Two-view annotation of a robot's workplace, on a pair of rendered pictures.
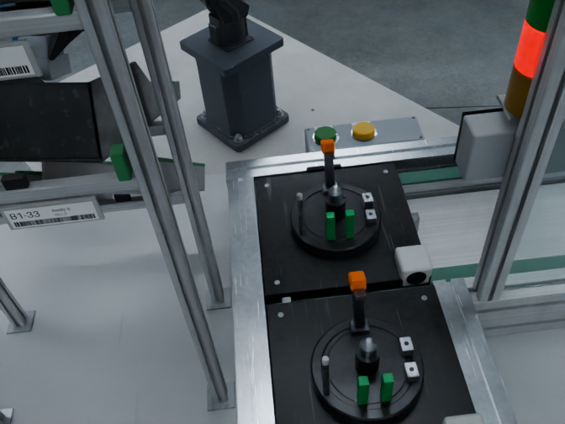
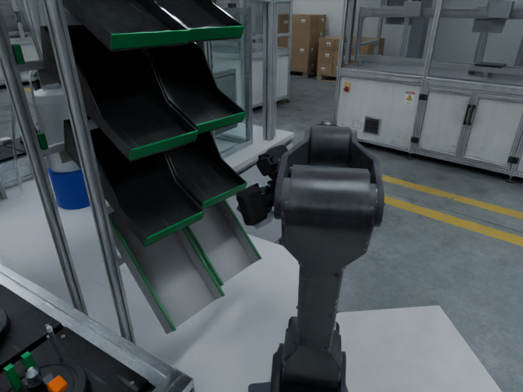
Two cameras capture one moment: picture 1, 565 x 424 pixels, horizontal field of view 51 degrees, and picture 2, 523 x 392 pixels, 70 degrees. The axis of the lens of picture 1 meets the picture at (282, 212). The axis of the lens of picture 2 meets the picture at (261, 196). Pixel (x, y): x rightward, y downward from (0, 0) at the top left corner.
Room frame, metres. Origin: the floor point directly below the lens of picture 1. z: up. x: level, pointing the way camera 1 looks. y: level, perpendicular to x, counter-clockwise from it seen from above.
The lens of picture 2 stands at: (1.13, -0.22, 1.56)
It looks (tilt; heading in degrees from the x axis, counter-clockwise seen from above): 27 degrees down; 123
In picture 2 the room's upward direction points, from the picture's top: straight up
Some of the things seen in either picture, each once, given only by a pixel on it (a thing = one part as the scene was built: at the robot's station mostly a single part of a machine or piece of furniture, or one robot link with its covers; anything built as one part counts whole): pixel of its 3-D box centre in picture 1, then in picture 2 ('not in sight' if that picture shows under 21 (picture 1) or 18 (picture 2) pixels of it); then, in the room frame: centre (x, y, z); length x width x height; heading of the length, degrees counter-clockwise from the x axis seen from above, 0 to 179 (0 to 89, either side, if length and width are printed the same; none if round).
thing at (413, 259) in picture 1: (412, 265); not in sight; (0.51, -0.18, 0.97); 0.05 x 0.05 x 0.04; 1
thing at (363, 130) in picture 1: (363, 132); not in sight; (0.82, -0.16, 0.96); 0.04 x 0.04 x 0.02
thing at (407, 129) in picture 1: (363, 145); not in sight; (0.82, -0.16, 0.93); 0.21 x 0.07 x 0.06; 91
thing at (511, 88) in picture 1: (533, 87); not in sight; (0.49, -0.27, 1.28); 0.05 x 0.05 x 0.05
